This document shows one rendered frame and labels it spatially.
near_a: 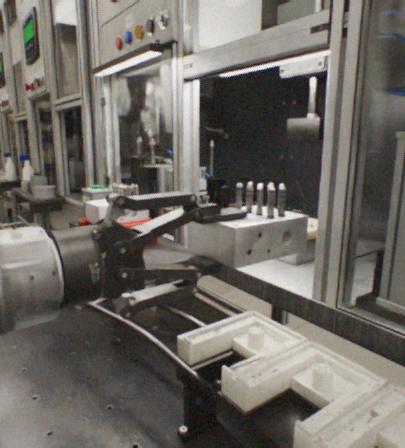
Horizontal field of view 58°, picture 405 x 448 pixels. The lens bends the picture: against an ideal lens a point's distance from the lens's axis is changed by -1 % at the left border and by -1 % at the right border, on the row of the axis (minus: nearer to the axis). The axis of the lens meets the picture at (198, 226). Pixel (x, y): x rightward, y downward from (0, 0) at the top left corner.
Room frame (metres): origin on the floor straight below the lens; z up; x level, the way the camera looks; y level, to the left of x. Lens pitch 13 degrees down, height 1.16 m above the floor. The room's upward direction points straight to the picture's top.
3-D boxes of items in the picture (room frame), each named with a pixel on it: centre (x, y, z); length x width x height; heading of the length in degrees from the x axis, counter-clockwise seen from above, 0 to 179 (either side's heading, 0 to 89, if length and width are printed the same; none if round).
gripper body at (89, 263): (0.35, 0.10, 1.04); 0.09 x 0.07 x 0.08; 126
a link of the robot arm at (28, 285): (0.31, 0.16, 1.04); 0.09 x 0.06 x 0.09; 36
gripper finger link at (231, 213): (0.44, -0.02, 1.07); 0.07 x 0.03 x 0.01; 126
